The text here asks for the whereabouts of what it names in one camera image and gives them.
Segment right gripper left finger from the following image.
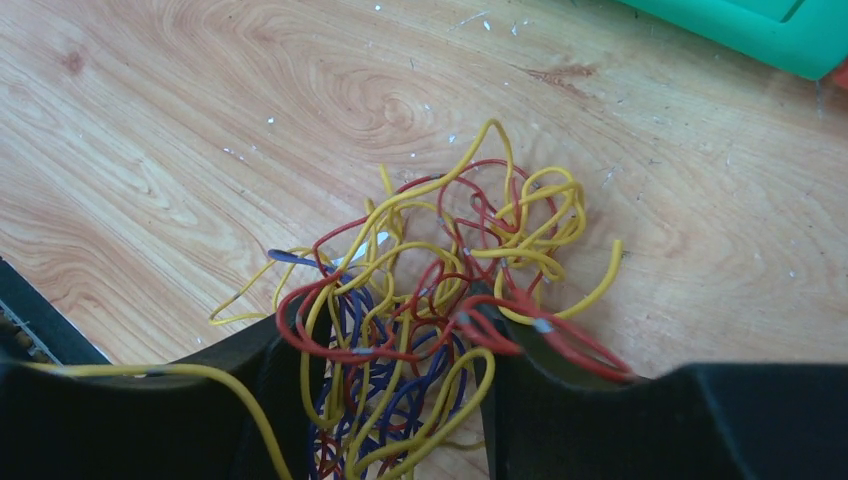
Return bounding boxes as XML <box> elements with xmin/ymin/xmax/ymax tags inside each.
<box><xmin>1</xmin><ymin>317</ymin><xmax>314</xmax><ymax>479</ymax></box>

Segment green plastic bin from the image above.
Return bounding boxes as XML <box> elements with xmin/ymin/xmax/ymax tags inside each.
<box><xmin>623</xmin><ymin>0</ymin><xmax>847</xmax><ymax>80</ymax></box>

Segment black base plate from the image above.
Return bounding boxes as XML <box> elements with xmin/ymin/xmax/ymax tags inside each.
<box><xmin>1</xmin><ymin>259</ymin><xmax>110</xmax><ymax>365</ymax></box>

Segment coloured wire bundle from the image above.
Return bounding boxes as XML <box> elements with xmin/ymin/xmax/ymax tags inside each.
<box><xmin>26</xmin><ymin>117</ymin><xmax>637</xmax><ymax>480</ymax></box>

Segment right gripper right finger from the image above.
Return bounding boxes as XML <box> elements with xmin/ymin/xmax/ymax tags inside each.
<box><xmin>481</xmin><ymin>306</ymin><xmax>847</xmax><ymax>479</ymax></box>

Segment red plastic bin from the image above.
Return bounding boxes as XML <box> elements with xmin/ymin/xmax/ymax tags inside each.
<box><xmin>830</xmin><ymin>60</ymin><xmax>848</xmax><ymax>90</ymax></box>

